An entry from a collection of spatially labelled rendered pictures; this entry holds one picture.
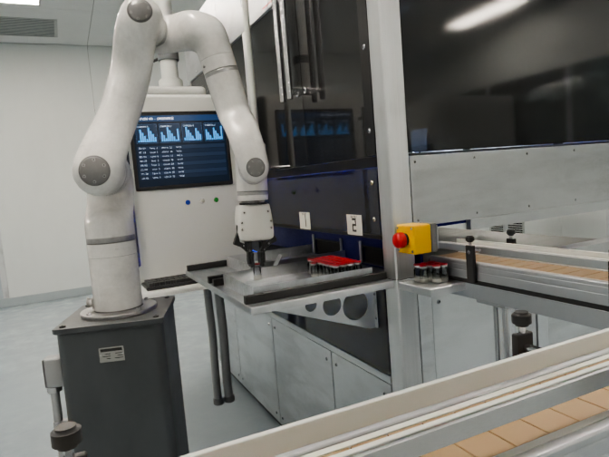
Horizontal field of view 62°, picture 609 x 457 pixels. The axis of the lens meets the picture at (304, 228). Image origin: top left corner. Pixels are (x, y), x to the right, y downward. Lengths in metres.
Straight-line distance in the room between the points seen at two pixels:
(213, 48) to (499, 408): 1.13
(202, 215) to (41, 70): 4.86
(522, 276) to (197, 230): 1.38
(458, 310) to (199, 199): 1.16
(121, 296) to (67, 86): 5.54
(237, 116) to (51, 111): 5.49
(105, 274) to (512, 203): 1.14
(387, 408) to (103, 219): 1.02
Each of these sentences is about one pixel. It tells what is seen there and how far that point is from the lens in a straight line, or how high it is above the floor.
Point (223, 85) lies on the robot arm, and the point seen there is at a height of 1.42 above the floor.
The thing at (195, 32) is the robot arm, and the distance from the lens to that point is 1.40.
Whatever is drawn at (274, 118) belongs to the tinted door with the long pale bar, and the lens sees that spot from 2.02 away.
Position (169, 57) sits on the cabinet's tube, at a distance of 2.27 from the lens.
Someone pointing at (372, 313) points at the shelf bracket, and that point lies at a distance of 1.47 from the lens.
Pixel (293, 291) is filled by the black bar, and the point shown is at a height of 0.89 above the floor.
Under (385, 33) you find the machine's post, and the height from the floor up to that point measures 1.51.
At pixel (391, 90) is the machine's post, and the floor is 1.37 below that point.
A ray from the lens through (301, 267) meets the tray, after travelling 1.57.
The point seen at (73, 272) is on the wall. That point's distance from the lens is 6.71.
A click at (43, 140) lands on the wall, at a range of 6.70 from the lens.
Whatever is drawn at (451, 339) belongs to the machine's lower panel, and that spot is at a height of 0.69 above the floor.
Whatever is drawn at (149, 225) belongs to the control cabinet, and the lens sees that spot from 2.13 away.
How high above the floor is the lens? 1.16
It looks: 5 degrees down
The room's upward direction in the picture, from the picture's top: 5 degrees counter-clockwise
